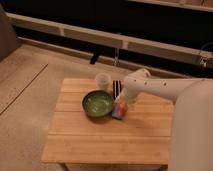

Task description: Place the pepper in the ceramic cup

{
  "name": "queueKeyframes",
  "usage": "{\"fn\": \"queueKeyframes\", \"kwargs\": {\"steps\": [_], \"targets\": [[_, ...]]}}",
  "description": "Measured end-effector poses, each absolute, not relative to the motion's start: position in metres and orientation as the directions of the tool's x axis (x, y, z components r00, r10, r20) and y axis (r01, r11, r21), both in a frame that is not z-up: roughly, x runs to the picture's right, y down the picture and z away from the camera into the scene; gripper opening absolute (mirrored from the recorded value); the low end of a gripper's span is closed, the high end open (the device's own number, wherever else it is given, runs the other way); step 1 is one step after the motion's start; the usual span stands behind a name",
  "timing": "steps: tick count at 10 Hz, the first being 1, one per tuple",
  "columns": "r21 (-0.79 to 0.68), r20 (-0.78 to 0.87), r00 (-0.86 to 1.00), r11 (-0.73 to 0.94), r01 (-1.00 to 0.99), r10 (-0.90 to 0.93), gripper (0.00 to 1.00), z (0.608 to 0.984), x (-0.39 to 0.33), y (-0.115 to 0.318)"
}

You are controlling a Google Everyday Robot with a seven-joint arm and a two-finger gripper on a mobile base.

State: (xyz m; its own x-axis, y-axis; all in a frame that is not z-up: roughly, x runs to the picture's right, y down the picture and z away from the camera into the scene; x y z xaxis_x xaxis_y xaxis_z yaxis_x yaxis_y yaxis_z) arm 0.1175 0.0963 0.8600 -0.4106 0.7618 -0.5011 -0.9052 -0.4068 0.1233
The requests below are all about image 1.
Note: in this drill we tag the wooden table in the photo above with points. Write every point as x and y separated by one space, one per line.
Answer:
142 137

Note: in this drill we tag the black striped block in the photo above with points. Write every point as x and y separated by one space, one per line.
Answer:
116 88

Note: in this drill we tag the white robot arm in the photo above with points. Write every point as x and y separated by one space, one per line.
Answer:
191 147

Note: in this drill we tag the green bowl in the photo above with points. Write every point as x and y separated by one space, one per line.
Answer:
97 103

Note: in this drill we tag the white window frame rail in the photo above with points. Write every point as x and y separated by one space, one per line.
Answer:
153 48

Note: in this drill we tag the blue sponge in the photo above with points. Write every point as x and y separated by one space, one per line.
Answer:
116 114

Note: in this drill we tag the orange pepper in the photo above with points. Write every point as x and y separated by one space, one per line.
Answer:
122 107

